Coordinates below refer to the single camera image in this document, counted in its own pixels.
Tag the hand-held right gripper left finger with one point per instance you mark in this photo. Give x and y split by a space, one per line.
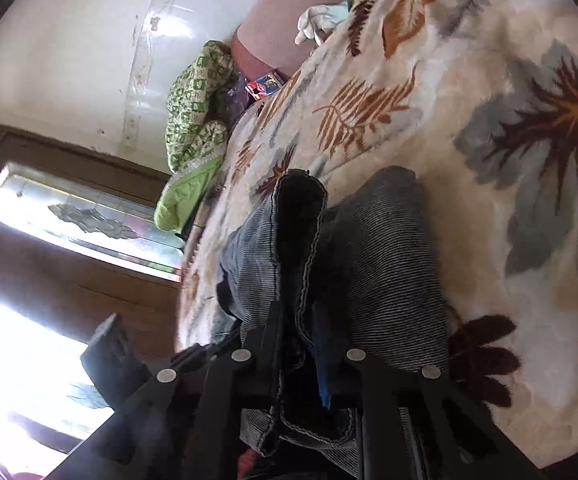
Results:
269 340

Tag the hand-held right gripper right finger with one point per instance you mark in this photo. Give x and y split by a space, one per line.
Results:
325 375

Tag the plain green pillow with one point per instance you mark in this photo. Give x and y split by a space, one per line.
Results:
184 195

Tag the wooden framed window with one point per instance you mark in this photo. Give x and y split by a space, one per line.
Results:
69 285

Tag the green patterned quilt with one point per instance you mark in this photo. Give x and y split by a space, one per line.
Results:
199 105

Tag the colourful printed packet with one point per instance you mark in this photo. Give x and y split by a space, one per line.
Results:
264 85

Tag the white crumpled cloth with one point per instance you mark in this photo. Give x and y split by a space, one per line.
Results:
314 22

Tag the leaf print blanket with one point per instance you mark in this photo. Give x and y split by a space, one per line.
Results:
469 85

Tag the teal cloth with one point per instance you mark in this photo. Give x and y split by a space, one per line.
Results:
341 10

